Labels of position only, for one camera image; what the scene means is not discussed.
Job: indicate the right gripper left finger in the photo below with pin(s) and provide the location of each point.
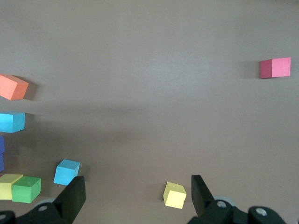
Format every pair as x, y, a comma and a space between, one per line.
70, 200

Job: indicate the red foam cube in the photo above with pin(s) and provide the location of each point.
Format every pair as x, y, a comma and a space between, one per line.
276, 67

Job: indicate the purple foam cube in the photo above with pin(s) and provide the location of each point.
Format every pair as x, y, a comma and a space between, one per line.
2, 144
1, 162

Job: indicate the yellow foam cube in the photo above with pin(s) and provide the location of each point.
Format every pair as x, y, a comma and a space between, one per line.
7, 186
174, 196

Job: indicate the green foam cube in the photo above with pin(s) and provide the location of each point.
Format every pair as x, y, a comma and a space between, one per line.
26, 190

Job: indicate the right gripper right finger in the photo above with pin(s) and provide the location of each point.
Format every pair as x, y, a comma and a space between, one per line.
202, 198

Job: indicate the blue foam cube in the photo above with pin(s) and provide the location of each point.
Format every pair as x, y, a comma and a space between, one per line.
66, 172
11, 121

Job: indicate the orange foam cube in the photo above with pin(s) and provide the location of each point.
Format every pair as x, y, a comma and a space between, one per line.
12, 87

